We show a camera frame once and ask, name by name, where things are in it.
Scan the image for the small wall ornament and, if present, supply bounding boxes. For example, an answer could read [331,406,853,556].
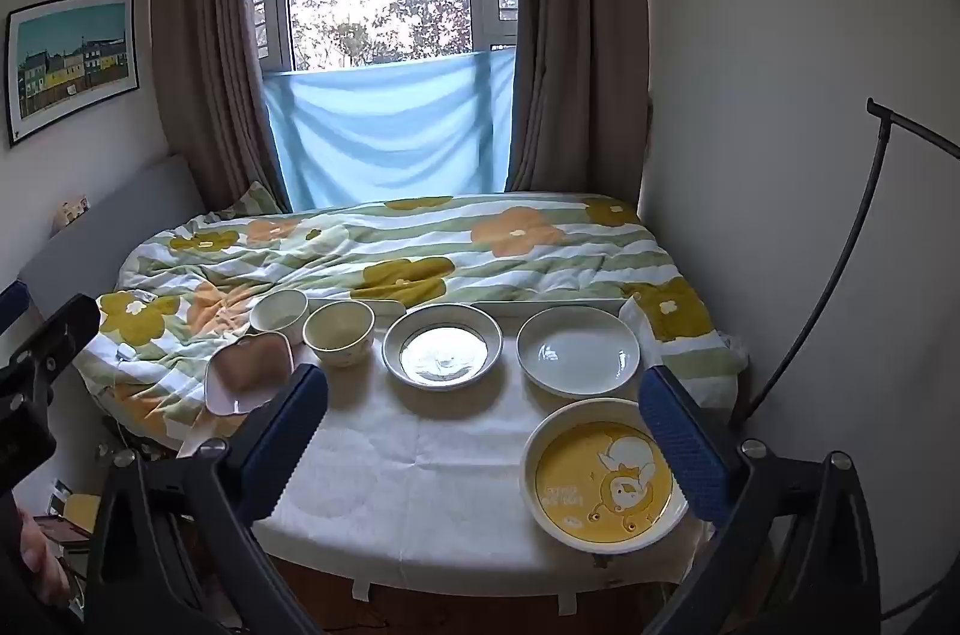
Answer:
[51,196,91,231]

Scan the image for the green striped pillow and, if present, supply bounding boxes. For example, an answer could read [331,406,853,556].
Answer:
[217,181,284,221]

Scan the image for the pink square bowl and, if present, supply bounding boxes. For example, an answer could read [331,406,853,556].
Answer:
[204,335,295,417]

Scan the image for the yellow floor box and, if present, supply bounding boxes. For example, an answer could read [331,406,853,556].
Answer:
[61,491,104,535]

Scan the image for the plain white plate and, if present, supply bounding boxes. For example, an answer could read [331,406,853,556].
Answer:
[516,305,642,400]

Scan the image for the white floral tablecloth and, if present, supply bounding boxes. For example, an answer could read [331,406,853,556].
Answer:
[251,297,721,587]

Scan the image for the yellow bear plate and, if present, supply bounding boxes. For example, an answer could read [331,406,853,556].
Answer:
[523,398,689,555]

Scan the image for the light blue window cloth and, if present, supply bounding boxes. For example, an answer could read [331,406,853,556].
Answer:
[261,46,518,212]

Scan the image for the grey cable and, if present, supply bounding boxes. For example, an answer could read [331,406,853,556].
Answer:
[877,560,960,617]

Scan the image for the grey headboard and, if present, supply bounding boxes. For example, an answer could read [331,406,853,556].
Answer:
[15,155,205,300]

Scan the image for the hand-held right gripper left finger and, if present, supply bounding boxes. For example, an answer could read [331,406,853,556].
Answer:
[84,363,329,635]

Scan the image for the cream round bowl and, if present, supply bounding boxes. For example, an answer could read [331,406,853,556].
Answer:
[247,288,310,336]
[302,301,376,370]

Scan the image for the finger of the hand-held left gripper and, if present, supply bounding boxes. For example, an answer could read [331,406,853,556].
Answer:
[0,279,31,336]
[0,293,102,400]

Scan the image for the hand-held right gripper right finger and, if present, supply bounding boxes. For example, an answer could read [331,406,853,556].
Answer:
[639,366,882,635]

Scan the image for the black floor lamp stand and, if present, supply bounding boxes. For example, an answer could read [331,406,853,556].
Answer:
[739,96,960,433]

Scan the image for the floral striped blanket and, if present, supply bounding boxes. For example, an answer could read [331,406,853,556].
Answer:
[75,192,751,460]

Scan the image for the person's left hand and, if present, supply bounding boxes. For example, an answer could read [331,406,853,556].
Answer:
[19,507,74,607]

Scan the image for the grey rimmed deep plate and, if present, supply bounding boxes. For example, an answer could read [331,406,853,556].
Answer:
[382,303,503,392]

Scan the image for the framed wall picture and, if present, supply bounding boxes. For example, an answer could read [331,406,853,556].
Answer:
[6,0,141,148]

